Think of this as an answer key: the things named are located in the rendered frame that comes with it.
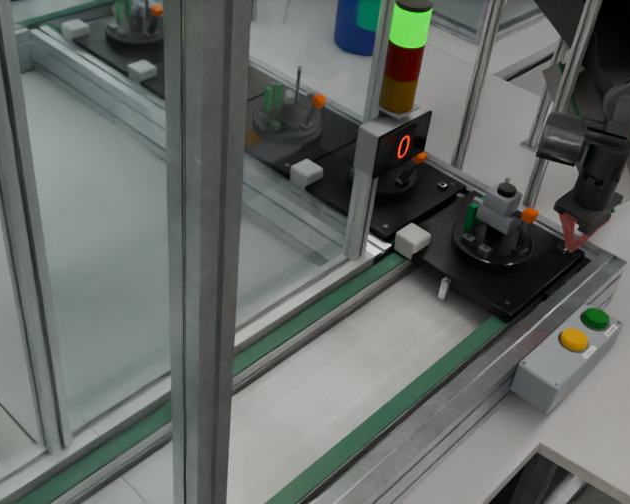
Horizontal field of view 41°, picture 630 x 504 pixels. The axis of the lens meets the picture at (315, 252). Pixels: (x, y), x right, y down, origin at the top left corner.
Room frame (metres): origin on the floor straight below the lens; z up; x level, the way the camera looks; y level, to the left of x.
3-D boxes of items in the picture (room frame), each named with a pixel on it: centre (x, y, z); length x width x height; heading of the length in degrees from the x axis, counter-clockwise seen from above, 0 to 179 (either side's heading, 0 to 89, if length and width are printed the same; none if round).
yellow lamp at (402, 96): (1.07, -0.09, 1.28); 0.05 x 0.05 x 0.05
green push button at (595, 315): (1.00, -0.46, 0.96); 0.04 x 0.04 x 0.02
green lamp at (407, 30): (1.07, -0.09, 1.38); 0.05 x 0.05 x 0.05
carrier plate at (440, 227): (1.14, -0.30, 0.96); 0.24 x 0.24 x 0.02; 51
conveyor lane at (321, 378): (0.92, -0.09, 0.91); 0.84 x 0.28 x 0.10; 141
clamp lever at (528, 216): (1.12, -0.33, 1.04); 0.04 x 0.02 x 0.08; 51
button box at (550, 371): (0.94, -0.41, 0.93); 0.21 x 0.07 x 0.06; 141
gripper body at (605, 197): (1.06, -0.40, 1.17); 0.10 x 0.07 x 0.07; 141
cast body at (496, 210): (1.15, -0.29, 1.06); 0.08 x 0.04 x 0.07; 52
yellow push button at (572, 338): (0.94, -0.41, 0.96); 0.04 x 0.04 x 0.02
